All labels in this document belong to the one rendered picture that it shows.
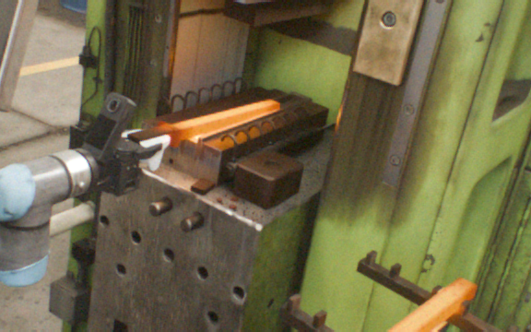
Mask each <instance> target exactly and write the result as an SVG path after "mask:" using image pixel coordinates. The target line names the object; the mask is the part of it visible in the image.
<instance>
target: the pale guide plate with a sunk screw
mask: <svg viewBox="0 0 531 332"><path fill-rule="evenodd" d="M422 3H423V0H369V2H368V5H367V10H366V15H365V19H364V23H363V27H362V33H361V36H360V41H359V45H358V49H357V53H356V57H355V63H354V66H353V71H355V72H358V73H361V74H364V75H366V76H369V77H374V78H377V79H380V80H383V81H386V82H388V83H391V85H394V86H398V84H401V83H402V79H403V75H404V72H405V69H406V64H407V58H408V54H409V49H411V45H412V42H413V38H414V33H415V29H416V27H417V23H418V18H419V15H420V11H421V7H422Z"/></svg>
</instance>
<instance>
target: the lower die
mask: <svg viewBox="0 0 531 332"><path fill-rule="evenodd" d="M290 94H295V95H297V97H300V98H304V99H305V100H301V101H297V102H294V103H292V104H289V105H286V106H284V107H281V108H277V109H275V110H272V111H270V112H267V113H262V114H259V115H257V116H254V117H251V119H248V120H245V121H243V122H240V123H237V124H233V125H230V126H227V127H224V128H221V129H219V130H217V131H214V132H211V133H208V134H204V135H202V136H199V137H198V139H197V142H194V141H193V140H190V139H188V138H186V139H183V140H180V142H179V147H178V148H173V147H171V146H168V147H166V148H165V149H164V150H163V152H162V156H161V159H160V161H162V162H164V163H167V164H169V165H171V166H173V167H175V169H177V170H179V171H181V172H186V173H188V174H190V175H192V176H194V177H195V178H197V179H201V178H204V179H208V180H209V181H212V182H215V183H216V185H215V186H219V185H221V184H224V183H226V182H228V181H231V180H233V179H235V176H234V177H227V178H226V177H225V176H224V175H223V174H222V167H224V165H225V164H226V163H228V162H229V161H230V160H231V157H232V154H233V149H234V141H233V139H232V138H231V137H228V136H226V137H225V138H224V141H221V140H220V139H221V137H222V136H223V135H224V134H232V135H235V132H236V131H237V130H238V129H245V130H246V131H247V128H248V126H249V125H252V124H256V125H260V124H261V122H262V121H264V120H270V121H272V117H273V116H274V115H276V114H281V115H284V113H285V112H286V111H294V110H295V109H296V108H297V107H304V108H306V109H307V110H308V112H309V122H308V126H307V128H308V129H310V128H312V127H317V128H320V127H323V126H325V123H327V117H328V114H329V109H330V108H327V107H324V106H322V105H319V104H317V103H314V102H312V101H313V99H311V98H309V97H306V95H303V94H300V93H298V92H295V91H292V92H289V93H287V92H285V91H282V90H279V89H270V90H268V89H264V88H261V87H257V88H253V89H247V90H245V91H241V92H238V93H235V94H230V95H228V96H225V98H224V99H218V100H215V101H209V102H206V103H203V104H199V105H198V106H194V107H191V108H186V109H183V110H180V111H177V112H174V113H167V114H164V115H162V116H159V117H155V118H152V119H148V120H145V121H142V125H141V130H145V129H148V128H152V127H156V126H158V122H161V121H163V122H165V124H168V125H174V124H178V123H181V122H182V121H185V120H190V119H194V118H197V117H201V116H205V115H210V114H212V113H219V112H223V111H227V110H231V109H235V108H239V107H242V106H246V105H249V104H253V103H257V102H261V101H268V100H271V101H275V100H279V99H282V98H285V97H288V95H290ZM296 114H297V116H298V125H297V130H296V133H297V134H298V133H300V132H301V131H302V128H303V127H304V126H305V121H306V112H305V111H304V110H298V111H297V113H296ZM285 119H286V120H287V123H288V127H287V132H286V138H287V137H290V136H291V134H292V132H293V129H294V125H295V117H294V115H293V114H291V113H288V114H287V116H286V117H285ZM272 123H273V122H272ZM273 124H274V125H275V128H276V131H275V135H274V140H273V141H274V144H276V142H278V141H279V140H281V137H282V136H283V130H284V125H285V124H284V122H283V120H282V119H280V117H277V119H276V120H275V122H274V123H273ZM261 127H262V126H261ZM262 129H263V131H264V137H263V142H262V149H263V148H267V146H268V145H269V141H270V139H271V134H272V126H271V124H269V123H264V124H263V127H262ZM247 132H248V133H249V135H250V138H251V140H250V147H249V151H248V152H249V154H251V153H253V152H256V151H257V147H258V146H259V140H260V135H261V133H260V130H259V129H258V128H257V127H252V128H251V130H250V131H247ZM323 135H324V132H322V133H321V134H320V136H319V137H318V138H316V139H315V140H313V141H311V142H309V144H306V145H304V146H301V147H299V148H295V149H293V150H292V151H290V152H287V153H285V154H283V155H285V156H286V155H288V154H290V153H291V152H294V151H296V150H298V149H300V148H305V147H307V146H309V145H311V144H312V143H313V142H314V141H317V140H319V139H321V138H323ZM235 137H236V139H237V144H238V147H237V152H236V160H237V159H239V158H241V157H242V156H243V154H244V152H245V150H246V144H247V135H245V134H244V132H240V133H239V134H238V135H237V136H235ZM170 159H173V163H170Z"/></svg>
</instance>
